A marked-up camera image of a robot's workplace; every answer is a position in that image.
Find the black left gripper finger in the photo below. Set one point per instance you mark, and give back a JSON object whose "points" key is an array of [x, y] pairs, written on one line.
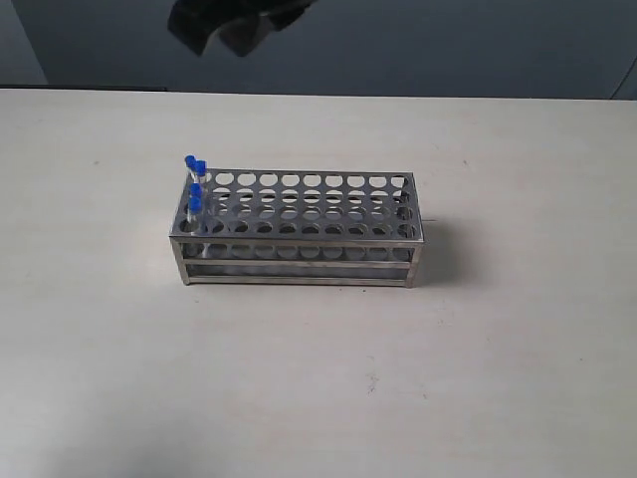
{"points": [[196, 23]]}

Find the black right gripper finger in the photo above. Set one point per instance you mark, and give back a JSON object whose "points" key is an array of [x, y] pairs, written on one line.
{"points": [[259, 25]]}

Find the blue-capped tube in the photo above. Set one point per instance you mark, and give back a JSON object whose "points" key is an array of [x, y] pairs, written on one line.
{"points": [[195, 190], [190, 162], [201, 177], [194, 220]]}

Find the stainless steel test tube rack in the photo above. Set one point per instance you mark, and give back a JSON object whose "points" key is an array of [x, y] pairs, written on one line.
{"points": [[294, 227]]}

